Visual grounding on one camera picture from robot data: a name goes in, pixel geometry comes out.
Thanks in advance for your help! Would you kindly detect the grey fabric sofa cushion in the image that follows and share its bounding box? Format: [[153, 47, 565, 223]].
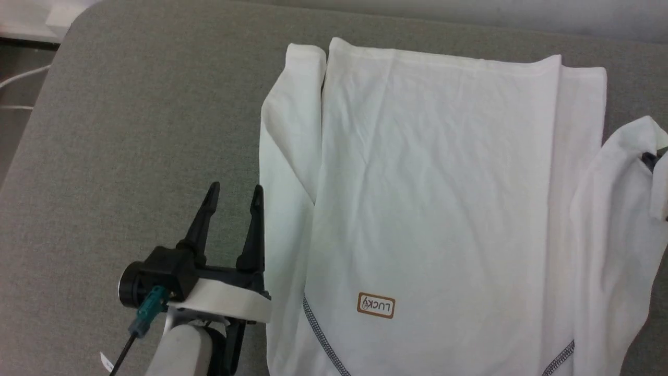
[[0, 0, 668, 376]]

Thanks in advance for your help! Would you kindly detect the white long sleeve shirt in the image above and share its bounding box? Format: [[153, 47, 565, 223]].
[[258, 37, 668, 376]]

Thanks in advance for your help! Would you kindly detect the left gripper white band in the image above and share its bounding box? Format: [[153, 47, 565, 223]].
[[177, 182, 272, 374]]

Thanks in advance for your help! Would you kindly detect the white block at wall base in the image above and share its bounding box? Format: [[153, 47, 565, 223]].
[[45, 0, 103, 30]]

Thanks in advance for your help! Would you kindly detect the left teal plug black cable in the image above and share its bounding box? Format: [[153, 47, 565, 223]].
[[107, 286, 171, 376]]

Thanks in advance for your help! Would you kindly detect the thin white floor cable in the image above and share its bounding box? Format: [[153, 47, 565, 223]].
[[0, 64, 51, 90]]

